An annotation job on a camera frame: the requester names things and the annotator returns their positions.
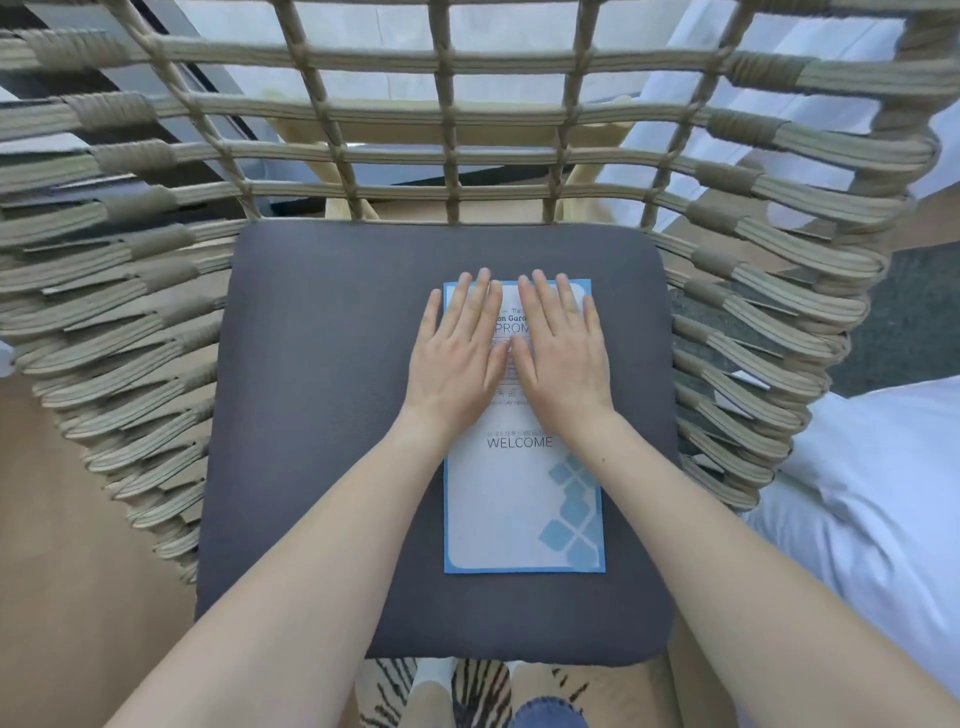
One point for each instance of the person's right hand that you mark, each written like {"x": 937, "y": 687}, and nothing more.
{"x": 562, "y": 360}

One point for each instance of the person's left hand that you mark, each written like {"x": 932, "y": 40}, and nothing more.
{"x": 454, "y": 360}

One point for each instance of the person's right little finger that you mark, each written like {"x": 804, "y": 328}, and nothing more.
{"x": 588, "y": 322}

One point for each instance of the person's left thumb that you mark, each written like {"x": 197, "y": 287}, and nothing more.
{"x": 505, "y": 364}

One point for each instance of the person's right middle finger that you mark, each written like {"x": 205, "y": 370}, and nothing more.
{"x": 546, "y": 300}

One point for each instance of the person's left middle finger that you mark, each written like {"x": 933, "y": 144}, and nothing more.
{"x": 480, "y": 300}

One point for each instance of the person's right thumb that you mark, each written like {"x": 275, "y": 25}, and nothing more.
{"x": 521, "y": 364}

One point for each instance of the person's left little finger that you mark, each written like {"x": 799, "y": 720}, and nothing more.
{"x": 430, "y": 319}

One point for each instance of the blue bordered white leaflet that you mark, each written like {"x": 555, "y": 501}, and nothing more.
{"x": 517, "y": 510}

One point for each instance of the person's left forearm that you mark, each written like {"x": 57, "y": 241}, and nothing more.
{"x": 315, "y": 585}

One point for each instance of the person's right forearm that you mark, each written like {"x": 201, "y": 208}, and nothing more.
{"x": 720, "y": 585}

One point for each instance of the grey seat cushion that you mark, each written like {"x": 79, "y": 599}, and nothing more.
{"x": 315, "y": 390}

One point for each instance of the white sock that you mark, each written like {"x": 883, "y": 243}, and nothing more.
{"x": 435, "y": 679}

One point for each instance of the dark green carpet mat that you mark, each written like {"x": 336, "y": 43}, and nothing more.
{"x": 911, "y": 322}

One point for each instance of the black striped rug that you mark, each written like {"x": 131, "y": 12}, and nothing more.
{"x": 480, "y": 686}

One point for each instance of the white bed duvet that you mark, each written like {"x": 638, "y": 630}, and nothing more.
{"x": 877, "y": 480}

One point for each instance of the white curtain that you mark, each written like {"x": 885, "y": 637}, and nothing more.
{"x": 757, "y": 30}

